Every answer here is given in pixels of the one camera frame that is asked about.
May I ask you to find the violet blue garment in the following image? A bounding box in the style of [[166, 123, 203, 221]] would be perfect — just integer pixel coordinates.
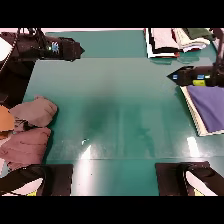
[[186, 84, 224, 134]]

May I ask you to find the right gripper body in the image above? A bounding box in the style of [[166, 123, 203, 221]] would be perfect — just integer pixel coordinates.
[[173, 65, 195, 88]]

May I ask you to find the grey-brown garment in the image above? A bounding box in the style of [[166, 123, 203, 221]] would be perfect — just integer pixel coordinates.
[[9, 95, 59, 130]]

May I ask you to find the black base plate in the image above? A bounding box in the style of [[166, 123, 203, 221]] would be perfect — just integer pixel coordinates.
[[42, 163, 74, 197], [154, 162, 188, 197]]

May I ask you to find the dusky pink garment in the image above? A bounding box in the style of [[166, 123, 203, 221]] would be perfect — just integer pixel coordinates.
[[0, 126, 53, 172]]

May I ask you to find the dark green garment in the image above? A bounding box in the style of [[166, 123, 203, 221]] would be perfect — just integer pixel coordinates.
[[183, 28, 215, 41]]

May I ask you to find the orange garment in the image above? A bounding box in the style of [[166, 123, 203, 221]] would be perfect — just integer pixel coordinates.
[[0, 105, 16, 133]]

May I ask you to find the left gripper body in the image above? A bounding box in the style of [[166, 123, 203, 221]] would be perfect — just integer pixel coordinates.
[[59, 37, 86, 63]]

